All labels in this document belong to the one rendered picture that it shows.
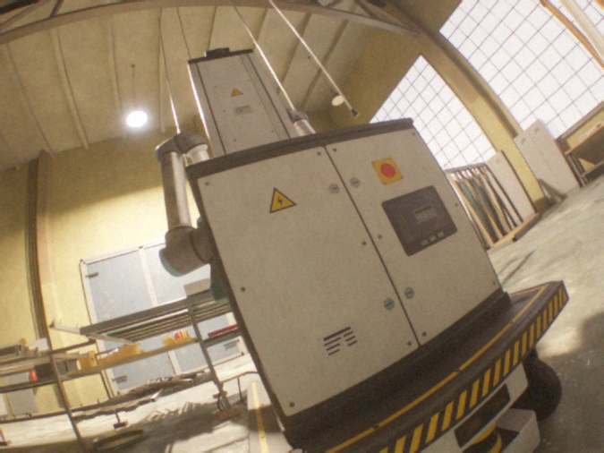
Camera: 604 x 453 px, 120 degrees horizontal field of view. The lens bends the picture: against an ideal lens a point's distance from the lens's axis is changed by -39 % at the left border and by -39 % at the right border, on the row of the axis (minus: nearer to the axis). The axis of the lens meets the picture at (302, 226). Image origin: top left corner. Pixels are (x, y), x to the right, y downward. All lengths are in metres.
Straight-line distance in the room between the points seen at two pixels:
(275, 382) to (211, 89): 1.17
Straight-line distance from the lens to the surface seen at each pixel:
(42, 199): 10.55
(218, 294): 1.00
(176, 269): 1.17
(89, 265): 9.22
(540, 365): 0.74
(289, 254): 0.48
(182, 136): 1.50
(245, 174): 0.54
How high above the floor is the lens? 0.52
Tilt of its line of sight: 16 degrees up
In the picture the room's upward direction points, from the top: 24 degrees counter-clockwise
